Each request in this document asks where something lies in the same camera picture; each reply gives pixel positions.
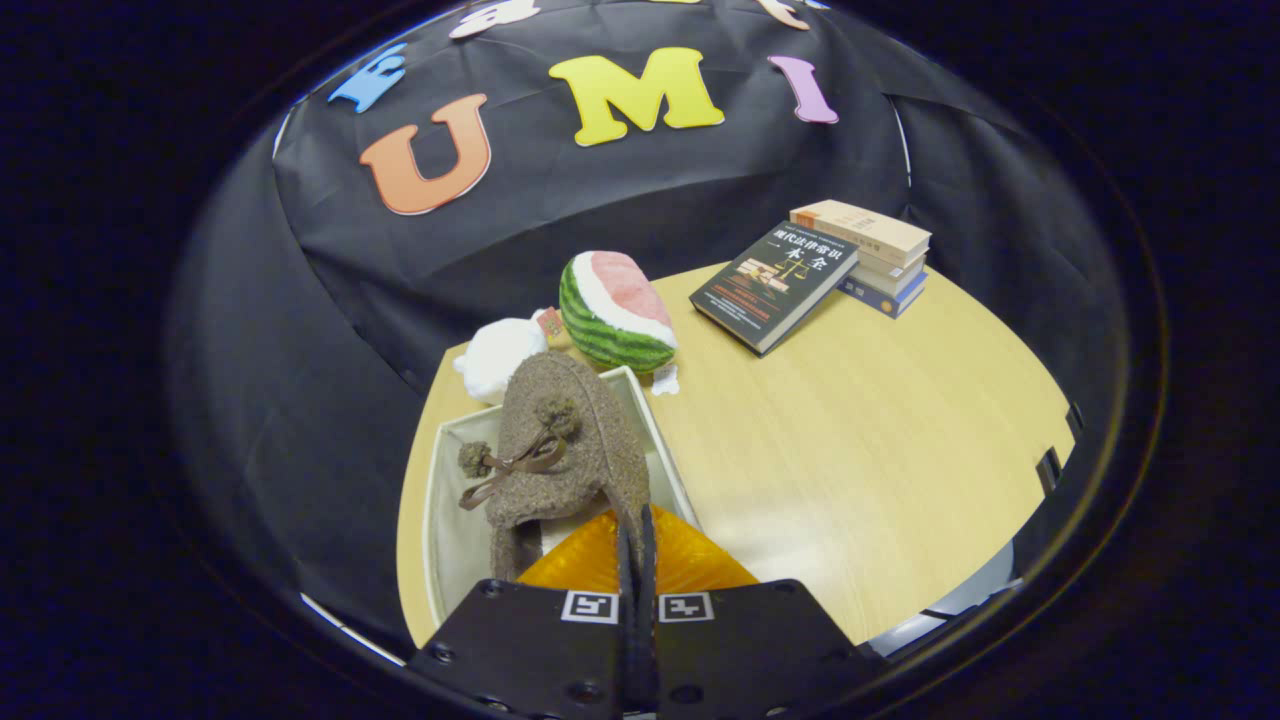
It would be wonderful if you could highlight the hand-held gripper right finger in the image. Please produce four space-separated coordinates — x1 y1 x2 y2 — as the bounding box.
640 504 885 719

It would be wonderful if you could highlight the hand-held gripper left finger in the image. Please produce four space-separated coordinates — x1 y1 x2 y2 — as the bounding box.
405 510 642 719

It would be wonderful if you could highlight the cream fabric storage box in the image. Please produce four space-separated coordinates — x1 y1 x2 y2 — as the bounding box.
422 365 701 629

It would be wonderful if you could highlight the brown fuzzy slipper shoe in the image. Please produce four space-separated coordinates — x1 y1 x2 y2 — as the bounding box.
458 350 653 583

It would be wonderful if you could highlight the white plush toy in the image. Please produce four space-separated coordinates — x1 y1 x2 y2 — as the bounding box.
452 307 571 406

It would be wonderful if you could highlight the watermelon slice plush toy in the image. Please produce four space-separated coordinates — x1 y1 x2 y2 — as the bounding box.
558 250 681 396

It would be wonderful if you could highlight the black backdrop cloth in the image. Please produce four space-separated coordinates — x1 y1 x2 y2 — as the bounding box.
165 0 1131 651

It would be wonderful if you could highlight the dark cover book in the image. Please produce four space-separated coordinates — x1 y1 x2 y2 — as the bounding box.
688 220 859 357

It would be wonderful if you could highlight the blue cover book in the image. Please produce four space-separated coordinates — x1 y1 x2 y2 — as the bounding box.
838 270 927 320

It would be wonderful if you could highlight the cream paperback book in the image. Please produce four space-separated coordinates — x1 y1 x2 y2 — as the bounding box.
856 250 928 297

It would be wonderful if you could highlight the beige paperback book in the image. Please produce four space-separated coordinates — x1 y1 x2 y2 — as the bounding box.
790 200 932 267

